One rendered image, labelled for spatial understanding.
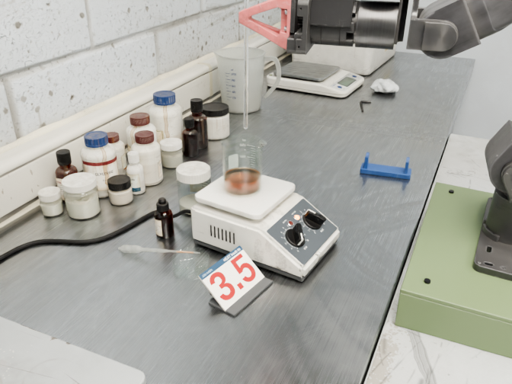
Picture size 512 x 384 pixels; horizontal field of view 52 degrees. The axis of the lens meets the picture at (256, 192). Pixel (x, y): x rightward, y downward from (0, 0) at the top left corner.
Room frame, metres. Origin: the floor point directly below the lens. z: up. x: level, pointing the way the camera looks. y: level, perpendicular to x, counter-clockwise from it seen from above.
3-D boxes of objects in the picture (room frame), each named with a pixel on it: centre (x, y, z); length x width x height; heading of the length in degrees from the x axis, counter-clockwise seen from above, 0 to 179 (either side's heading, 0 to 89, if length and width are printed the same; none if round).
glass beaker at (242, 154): (0.73, 0.02, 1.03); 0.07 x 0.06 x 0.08; 73
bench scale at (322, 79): (1.58, -0.18, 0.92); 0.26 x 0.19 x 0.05; 61
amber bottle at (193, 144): (1.06, 0.14, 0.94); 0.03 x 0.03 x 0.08
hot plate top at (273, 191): (0.72, 0.02, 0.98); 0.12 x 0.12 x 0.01; 58
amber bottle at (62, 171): (0.85, 0.34, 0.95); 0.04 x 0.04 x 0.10
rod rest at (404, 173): (0.96, -0.26, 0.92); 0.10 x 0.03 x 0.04; 72
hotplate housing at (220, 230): (0.71, -0.01, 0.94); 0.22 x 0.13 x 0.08; 58
